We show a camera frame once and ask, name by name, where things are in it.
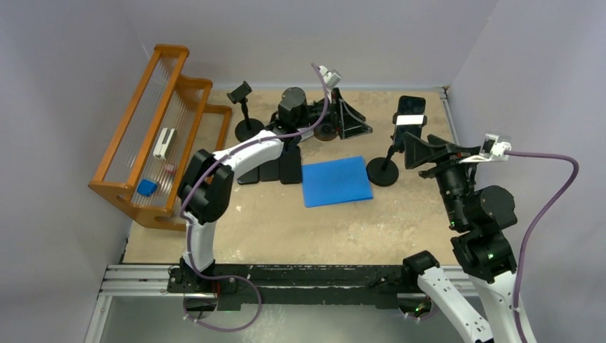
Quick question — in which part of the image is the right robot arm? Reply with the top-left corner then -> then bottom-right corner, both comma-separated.
401,133 -> 536,342

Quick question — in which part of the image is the blue mat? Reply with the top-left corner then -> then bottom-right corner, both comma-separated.
302,156 -> 373,208

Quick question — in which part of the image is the black round-base phone stand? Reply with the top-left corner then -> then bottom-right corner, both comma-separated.
227,81 -> 264,142

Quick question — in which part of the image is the black smartphone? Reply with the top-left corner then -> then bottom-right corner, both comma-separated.
259,159 -> 280,182

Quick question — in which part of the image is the purple cable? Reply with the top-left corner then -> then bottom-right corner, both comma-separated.
179,62 -> 330,332
505,150 -> 580,343

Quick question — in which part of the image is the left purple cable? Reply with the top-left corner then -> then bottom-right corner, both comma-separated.
179,62 -> 330,332

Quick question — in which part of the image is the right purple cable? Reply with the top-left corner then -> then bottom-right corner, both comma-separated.
505,150 -> 580,343

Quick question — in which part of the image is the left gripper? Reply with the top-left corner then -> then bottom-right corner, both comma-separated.
294,89 -> 372,139

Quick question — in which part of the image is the blue small block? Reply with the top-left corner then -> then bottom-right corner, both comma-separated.
136,179 -> 158,197

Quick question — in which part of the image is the white rectangular device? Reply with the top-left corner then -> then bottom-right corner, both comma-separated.
152,128 -> 177,160

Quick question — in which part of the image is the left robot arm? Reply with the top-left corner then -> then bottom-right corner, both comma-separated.
177,87 -> 373,292

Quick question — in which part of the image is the tall black phone stand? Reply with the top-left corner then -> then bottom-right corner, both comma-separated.
366,133 -> 404,187

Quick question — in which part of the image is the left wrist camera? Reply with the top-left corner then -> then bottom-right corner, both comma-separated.
318,66 -> 342,89

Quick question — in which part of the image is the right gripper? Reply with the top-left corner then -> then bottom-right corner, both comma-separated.
403,133 -> 482,229

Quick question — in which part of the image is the orange wooden rack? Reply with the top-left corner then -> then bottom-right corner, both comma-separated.
89,44 -> 232,232

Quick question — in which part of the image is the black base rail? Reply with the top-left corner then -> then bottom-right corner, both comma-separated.
99,264 -> 479,323

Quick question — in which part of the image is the black phone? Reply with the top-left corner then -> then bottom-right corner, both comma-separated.
279,146 -> 302,184
237,167 -> 260,185
392,96 -> 427,151

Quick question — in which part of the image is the white phone stand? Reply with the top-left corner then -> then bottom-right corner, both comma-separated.
299,128 -> 314,141

